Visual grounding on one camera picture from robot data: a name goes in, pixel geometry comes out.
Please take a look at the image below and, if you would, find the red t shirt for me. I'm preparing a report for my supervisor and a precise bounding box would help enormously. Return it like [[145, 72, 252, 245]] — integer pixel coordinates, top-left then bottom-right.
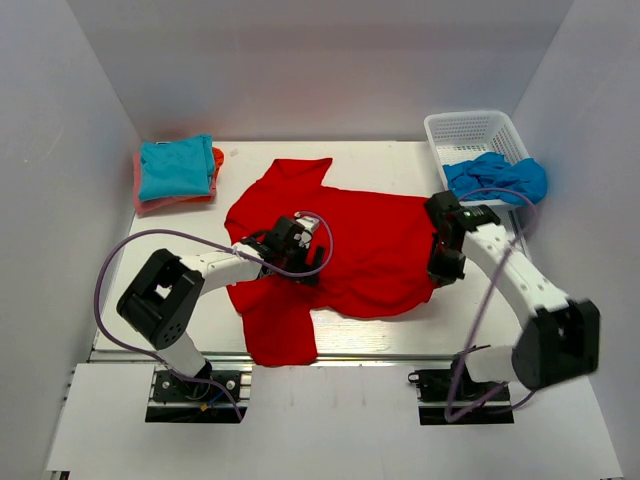
[[224, 158, 435, 367]]

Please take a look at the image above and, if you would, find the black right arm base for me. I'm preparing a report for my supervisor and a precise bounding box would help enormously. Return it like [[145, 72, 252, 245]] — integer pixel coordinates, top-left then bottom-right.
[[406, 359, 516, 427]]

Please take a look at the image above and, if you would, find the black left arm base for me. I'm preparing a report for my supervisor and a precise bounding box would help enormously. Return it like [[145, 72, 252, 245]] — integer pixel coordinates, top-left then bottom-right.
[[145, 362, 252, 424]]

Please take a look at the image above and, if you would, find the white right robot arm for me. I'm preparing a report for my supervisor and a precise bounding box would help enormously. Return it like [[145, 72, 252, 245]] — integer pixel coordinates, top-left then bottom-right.
[[424, 191, 601, 399]]

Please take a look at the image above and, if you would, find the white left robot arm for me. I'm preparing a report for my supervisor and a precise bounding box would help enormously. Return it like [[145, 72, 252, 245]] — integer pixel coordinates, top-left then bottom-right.
[[116, 212, 333, 399]]

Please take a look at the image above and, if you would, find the crumpled blue t shirt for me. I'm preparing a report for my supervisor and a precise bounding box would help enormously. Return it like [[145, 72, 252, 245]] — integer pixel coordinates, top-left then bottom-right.
[[443, 152, 548, 206]]

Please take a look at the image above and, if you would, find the white plastic basket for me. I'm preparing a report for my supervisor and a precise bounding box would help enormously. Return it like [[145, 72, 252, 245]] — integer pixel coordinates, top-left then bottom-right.
[[424, 110, 529, 190]]

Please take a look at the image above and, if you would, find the folded orange t shirt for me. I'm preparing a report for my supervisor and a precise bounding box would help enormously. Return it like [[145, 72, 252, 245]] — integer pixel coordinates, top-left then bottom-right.
[[189, 147, 225, 203]]

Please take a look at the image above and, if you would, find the folded teal t shirt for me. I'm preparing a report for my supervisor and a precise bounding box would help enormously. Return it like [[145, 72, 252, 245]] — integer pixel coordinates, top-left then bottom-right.
[[138, 134, 216, 202]]

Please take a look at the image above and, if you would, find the folded pink t shirt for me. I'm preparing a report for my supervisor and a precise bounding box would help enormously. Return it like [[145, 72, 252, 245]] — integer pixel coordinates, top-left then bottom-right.
[[132, 152, 197, 216]]

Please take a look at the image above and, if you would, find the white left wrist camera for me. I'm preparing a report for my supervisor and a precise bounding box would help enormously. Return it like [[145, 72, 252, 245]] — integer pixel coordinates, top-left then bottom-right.
[[294, 212, 320, 247]]

